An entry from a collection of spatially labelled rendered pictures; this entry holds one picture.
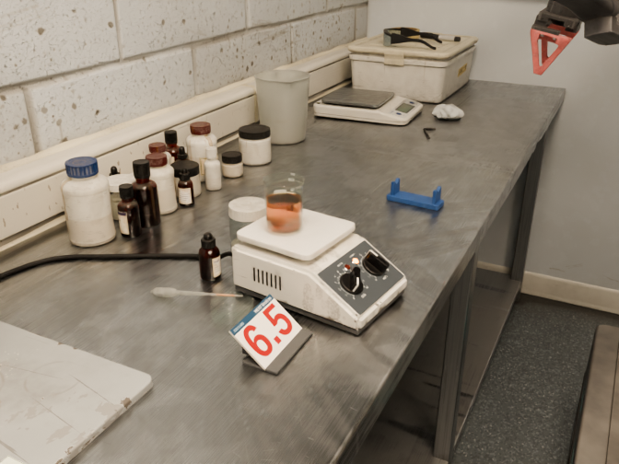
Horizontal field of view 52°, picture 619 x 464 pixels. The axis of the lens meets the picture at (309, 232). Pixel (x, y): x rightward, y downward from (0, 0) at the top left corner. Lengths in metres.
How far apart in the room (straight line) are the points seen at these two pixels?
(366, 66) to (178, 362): 1.33
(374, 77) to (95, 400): 1.42
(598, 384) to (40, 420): 1.09
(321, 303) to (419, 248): 0.27
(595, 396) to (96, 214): 1.00
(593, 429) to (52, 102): 1.13
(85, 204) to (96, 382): 0.36
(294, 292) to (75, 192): 0.39
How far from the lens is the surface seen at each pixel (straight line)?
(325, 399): 0.69
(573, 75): 2.19
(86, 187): 1.01
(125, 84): 1.29
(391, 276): 0.84
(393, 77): 1.90
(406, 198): 1.16
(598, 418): 1.37
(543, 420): 1.90
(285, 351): 0.75
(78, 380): 0.74
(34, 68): 1.14
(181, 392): 0.71
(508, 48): 2.21
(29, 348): 0.81
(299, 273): 0.78
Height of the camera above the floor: 1.19
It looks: 25 degrees down
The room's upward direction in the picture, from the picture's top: straight up
